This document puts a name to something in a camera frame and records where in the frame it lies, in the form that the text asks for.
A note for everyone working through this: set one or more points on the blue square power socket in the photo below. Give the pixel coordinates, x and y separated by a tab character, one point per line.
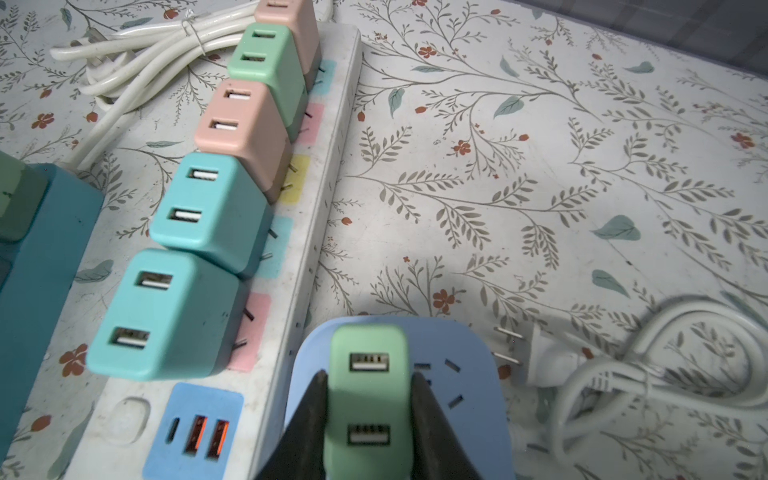
460	370

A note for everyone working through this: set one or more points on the white multicolour power strip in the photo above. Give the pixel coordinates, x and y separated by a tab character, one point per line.
225	426

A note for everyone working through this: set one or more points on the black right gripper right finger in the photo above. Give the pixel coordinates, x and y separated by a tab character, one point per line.
437	450

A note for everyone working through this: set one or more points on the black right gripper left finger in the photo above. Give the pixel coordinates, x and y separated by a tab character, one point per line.
299	453

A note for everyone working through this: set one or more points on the light green plug adapter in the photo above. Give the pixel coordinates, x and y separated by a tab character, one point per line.
22	190

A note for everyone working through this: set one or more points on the teal power strip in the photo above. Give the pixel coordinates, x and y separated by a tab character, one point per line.
41	269

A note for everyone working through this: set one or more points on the dusty pink plug adapter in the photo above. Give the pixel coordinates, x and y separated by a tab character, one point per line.
242	120

